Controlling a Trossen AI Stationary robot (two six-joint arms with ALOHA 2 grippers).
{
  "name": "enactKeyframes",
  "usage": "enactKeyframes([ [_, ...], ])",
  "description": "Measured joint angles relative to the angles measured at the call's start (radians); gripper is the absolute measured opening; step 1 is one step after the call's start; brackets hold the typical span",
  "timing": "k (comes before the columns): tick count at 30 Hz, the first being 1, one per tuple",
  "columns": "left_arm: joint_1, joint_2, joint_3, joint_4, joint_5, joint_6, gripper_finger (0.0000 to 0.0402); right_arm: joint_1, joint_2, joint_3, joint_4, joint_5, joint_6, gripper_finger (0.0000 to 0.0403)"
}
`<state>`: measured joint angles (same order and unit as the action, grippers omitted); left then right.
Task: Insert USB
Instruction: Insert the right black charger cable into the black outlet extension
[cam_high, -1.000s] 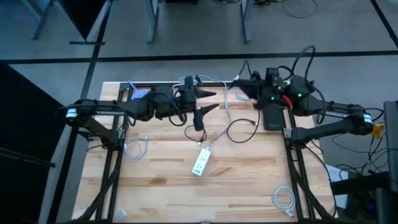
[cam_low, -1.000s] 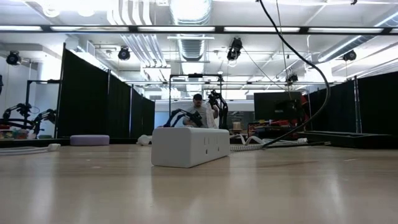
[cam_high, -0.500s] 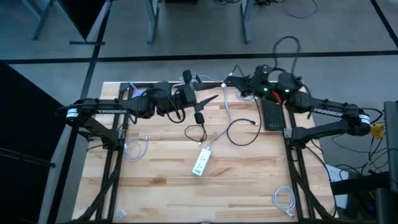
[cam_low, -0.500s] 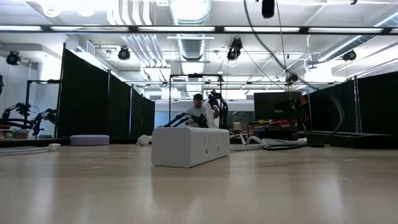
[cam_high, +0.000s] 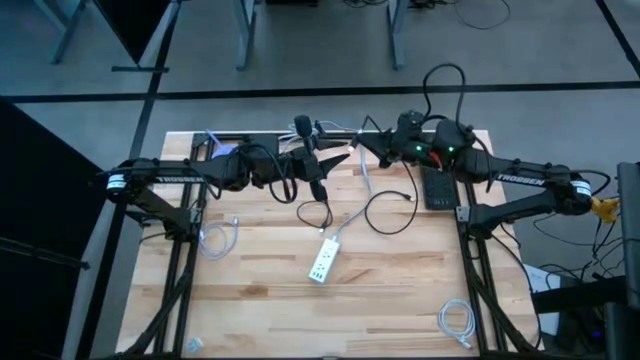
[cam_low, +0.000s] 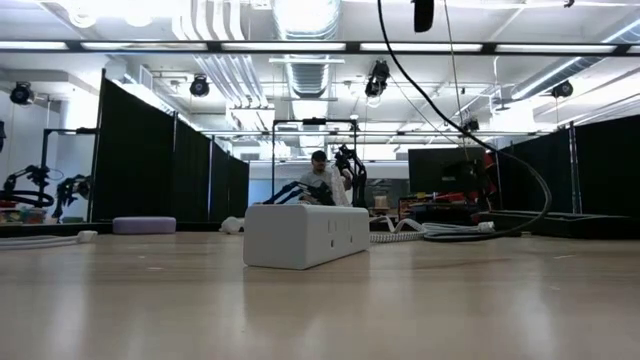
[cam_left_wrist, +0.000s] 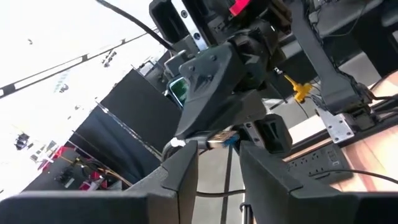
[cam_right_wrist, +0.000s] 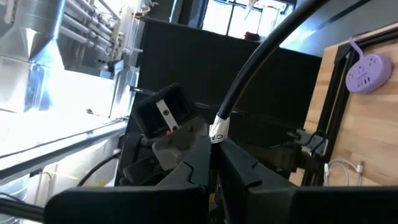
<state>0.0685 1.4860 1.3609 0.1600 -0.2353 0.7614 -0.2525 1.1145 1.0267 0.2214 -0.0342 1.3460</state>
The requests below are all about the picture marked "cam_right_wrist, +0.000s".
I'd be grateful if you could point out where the purple power strip cord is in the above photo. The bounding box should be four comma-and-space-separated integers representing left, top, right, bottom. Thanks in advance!
348, 37, 365, 60

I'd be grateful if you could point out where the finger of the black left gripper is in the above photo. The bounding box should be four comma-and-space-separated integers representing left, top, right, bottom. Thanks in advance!
151, 116, 210, 171

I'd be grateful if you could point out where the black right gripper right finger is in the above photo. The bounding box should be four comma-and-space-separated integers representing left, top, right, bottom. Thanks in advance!
217, 139, 398, 224

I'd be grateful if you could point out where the silver ventilation duct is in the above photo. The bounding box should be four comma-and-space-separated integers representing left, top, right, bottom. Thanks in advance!
0, 0, 68, 63

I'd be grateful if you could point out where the black aluminium table frame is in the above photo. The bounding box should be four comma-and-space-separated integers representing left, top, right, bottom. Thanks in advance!
289, 26, 398, 187

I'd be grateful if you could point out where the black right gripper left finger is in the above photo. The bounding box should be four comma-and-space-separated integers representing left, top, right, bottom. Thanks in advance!
44, 138, 213, 224

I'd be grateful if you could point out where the lavender flat pad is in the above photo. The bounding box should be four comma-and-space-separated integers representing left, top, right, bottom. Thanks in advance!
345, 53, 394, 95

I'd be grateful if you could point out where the white cable with plug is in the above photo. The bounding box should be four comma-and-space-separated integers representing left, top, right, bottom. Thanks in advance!
322, 157, 365, 187

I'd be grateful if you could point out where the bright window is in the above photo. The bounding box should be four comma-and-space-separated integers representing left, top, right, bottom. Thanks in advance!
201, 0, 296, 40

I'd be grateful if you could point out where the white ceiling pipe bundle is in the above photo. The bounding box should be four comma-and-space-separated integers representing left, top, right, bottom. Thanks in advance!
58, 0, 125, 55

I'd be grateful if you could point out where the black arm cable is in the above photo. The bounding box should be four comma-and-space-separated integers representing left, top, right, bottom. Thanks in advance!
76, 151, 122, 187
0, 192, 47, 223

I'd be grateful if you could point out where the black curtain partition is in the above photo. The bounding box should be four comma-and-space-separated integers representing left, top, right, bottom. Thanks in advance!
126, 17, 323, 187

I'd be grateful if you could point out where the black camera cable white label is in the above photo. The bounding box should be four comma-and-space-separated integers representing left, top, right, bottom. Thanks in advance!
208, 0, 331, 144

